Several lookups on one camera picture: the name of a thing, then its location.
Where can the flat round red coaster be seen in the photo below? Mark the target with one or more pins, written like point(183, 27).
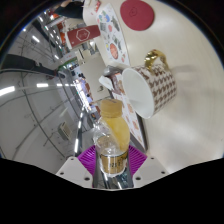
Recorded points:
point(136, 15)

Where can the red paper cup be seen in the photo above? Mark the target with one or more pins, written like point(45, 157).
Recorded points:
point(81, 35)

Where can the white paper napkin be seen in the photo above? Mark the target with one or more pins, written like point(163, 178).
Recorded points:
point(106, 82)

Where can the colourful sticker sheet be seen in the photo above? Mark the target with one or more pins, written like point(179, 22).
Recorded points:
point(111, 33)

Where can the small red sauce packet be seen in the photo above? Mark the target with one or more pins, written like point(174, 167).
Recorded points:
point(97, 6)

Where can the ceiling strip lights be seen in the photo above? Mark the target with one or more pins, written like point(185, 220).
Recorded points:
point(7, 90)

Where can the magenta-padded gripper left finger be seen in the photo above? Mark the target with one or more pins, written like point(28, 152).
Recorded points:
point(87, 160)

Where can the ceiling air conditioner unit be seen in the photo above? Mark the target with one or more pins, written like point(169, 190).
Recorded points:
point(65, 130)

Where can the clear bottle with yellow drink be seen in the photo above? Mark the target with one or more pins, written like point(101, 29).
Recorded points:
point(113, 133)

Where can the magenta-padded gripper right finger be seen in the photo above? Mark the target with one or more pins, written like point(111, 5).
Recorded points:
point(137, 158)

